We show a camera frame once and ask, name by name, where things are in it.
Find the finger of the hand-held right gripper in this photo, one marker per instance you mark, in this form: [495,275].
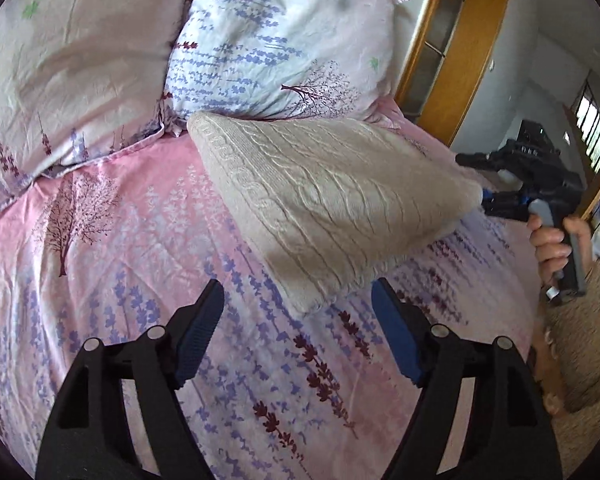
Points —
[505,208]
[477,159]

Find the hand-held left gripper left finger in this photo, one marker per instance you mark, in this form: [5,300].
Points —
[197,335]

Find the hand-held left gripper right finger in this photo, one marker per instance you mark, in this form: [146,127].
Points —
[397,335]

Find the person's right forearm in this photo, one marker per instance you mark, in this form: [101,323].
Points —
[587,345]

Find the person's right hand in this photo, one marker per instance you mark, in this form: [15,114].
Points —
[547,250]

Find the window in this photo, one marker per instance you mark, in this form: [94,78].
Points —
[592,127]

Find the pink floral bed sheet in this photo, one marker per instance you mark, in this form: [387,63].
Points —
[130,270]

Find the person's beige cardigan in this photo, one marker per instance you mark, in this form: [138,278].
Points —
[592,445]

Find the blue floral tree-print pillow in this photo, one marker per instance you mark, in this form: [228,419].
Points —
[280,45]

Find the pink floral pillow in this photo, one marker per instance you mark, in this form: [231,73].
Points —
[70,60]

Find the wooden wardrobe frame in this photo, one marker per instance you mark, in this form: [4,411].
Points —
[472,45]

